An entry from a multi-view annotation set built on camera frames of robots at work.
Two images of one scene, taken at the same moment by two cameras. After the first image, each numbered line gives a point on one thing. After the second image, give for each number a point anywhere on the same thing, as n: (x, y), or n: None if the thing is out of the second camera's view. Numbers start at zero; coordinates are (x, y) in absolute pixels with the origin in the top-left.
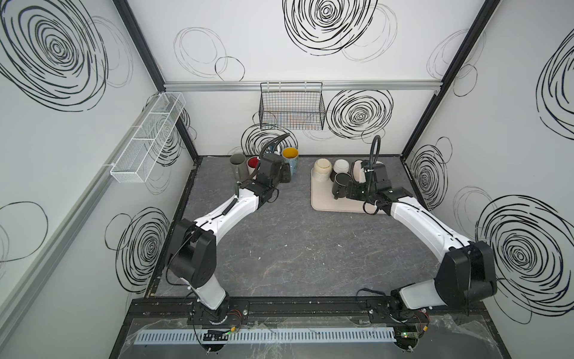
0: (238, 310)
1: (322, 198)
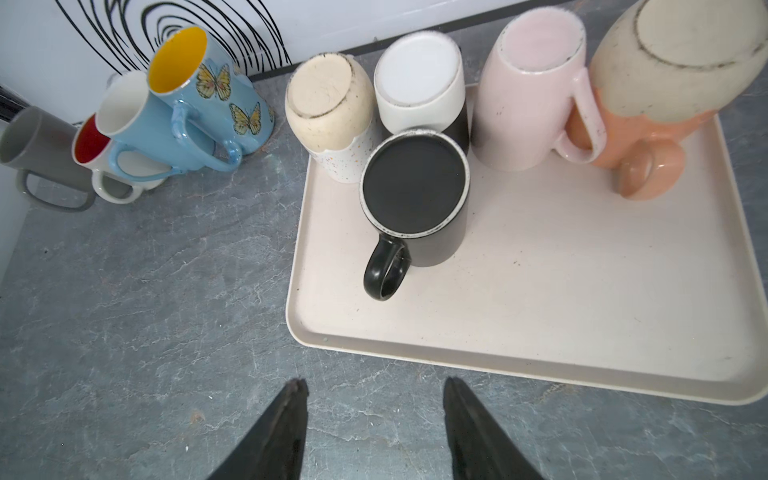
0: None
1: (562, 274)
